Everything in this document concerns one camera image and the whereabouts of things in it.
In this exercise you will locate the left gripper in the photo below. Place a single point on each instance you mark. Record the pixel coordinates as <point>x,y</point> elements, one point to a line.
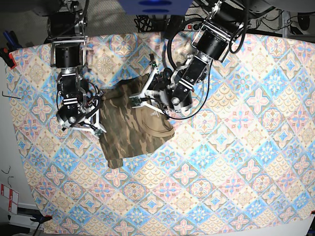
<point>161,93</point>

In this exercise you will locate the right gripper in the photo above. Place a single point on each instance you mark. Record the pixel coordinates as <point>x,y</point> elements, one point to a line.
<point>85,117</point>

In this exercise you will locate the camouflage T-shirt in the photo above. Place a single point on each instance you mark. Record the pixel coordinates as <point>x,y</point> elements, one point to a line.
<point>130,131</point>

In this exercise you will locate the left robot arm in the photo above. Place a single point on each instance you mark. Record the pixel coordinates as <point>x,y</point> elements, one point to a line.
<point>223,31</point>

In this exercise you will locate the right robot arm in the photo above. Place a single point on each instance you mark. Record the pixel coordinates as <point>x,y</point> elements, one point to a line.
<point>66,33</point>

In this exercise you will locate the black allen key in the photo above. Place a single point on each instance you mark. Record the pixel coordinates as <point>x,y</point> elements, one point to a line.
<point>9,96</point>

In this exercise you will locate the red white label tag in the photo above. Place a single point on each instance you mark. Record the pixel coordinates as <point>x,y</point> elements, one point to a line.
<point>8,199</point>

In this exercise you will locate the black orange clamp bottom left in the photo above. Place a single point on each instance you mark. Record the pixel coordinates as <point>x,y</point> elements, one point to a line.
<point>40,219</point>

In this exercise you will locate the patterned tile tablecloth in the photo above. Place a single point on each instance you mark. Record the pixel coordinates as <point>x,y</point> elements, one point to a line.
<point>246,160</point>

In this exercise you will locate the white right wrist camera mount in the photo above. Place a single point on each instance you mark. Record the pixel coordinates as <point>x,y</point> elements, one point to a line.
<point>93,115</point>

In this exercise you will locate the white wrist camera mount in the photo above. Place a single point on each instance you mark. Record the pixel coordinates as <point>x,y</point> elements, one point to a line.
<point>93,115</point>
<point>145,97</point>

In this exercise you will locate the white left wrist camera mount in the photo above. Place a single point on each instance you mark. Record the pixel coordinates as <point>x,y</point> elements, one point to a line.
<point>145,97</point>

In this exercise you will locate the black post under mount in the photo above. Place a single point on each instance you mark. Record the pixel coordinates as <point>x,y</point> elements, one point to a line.
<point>172,26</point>

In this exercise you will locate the power strip with red switch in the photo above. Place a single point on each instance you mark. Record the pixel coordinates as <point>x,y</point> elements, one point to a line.
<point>192,27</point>

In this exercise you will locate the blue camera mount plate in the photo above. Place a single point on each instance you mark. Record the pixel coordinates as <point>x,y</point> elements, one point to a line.
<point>155,7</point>

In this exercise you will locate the blue handled clamp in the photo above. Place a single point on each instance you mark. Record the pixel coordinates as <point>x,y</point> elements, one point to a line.
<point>12,41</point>

